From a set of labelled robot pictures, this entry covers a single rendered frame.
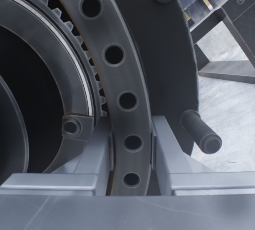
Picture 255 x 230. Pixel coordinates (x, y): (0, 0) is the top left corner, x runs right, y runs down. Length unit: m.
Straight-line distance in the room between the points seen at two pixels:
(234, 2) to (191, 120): 1.20
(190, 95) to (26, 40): 0.18
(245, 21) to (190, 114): 1.21
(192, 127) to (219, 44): 2.60
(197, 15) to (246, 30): 1.93
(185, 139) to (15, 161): 0.16
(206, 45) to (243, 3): 1.44
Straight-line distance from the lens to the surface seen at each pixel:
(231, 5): 1.33
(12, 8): 0.24
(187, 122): 0.18
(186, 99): 0.19
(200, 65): 2.39
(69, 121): 0.22
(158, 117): 0.15
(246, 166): 1.10
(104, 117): 0.15
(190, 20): 2.31
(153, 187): 0.23
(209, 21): 1.34
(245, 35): 1.37
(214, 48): 2.76
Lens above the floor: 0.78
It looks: 11 degrees down
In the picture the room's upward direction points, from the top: 42 degrees counter-clockwise
